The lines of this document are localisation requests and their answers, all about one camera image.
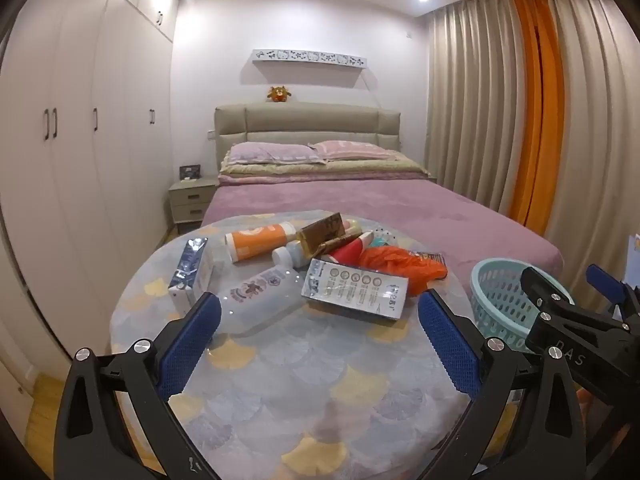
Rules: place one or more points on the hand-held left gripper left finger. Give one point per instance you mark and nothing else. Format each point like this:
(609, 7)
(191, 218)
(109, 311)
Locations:
(192, 340)

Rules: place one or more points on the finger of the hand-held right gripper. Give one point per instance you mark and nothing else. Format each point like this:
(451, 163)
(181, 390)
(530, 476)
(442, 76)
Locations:
(542, 287)
(596, 275)

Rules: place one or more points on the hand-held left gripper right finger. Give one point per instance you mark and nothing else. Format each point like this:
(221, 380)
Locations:
(447, 345)

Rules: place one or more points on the teal plastic basket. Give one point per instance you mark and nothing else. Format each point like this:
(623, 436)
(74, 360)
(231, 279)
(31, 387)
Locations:
(492, 290)

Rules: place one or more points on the pink bottle with grey cap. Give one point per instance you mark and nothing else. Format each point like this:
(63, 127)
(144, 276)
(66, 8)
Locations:
(289, 255)

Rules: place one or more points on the blue silver carton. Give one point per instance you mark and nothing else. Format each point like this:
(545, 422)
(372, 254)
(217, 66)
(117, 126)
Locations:
(187, 270)

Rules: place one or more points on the dark printed snack wrapper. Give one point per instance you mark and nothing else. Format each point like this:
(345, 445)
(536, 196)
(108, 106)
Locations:
(430, 257)

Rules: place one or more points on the orange plastic bag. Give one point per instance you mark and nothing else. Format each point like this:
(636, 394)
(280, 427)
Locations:
(395, 266)

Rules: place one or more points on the flat white blue box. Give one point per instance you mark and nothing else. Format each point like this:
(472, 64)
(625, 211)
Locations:
(350, 287)

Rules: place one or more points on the orange white bottle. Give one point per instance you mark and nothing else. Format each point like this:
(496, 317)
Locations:
(260, 240)

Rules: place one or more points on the grey nightstand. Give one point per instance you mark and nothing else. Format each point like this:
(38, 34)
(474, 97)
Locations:
(192, 205)

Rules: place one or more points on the coral pink soft packet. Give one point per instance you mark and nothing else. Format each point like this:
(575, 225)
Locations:
(350, 251)

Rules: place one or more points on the beige curtain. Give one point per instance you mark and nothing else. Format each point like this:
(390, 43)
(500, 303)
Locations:
(600, 135)
(470, 110)

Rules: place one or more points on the gold cardboard box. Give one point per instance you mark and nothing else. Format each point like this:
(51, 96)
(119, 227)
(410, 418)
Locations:
(320, 232)

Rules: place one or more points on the orange curtain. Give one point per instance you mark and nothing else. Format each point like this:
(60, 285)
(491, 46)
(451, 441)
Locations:
(542, 110)

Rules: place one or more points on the bed with purple cover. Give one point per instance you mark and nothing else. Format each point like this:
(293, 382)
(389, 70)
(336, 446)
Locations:
(325, 200)

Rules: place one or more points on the purple pillow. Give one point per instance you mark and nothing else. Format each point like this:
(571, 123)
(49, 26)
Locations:
(272, 152)

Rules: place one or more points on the folded beige quilt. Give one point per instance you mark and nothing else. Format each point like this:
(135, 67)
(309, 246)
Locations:
(320, 171)

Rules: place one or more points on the pink pillow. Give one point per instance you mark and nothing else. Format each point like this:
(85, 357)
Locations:
(355, 150)

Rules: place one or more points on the white wardrobe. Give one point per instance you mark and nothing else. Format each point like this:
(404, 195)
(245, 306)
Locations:
(85, 135)

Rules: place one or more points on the beige padded headboard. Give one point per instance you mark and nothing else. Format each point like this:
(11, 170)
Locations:
(305, 122)

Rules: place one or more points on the orange plush toy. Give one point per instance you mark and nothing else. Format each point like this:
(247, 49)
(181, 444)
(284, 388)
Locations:
(279, 94)

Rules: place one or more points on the small dark photo frame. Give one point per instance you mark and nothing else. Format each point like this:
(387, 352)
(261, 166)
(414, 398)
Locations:
(190, 172)

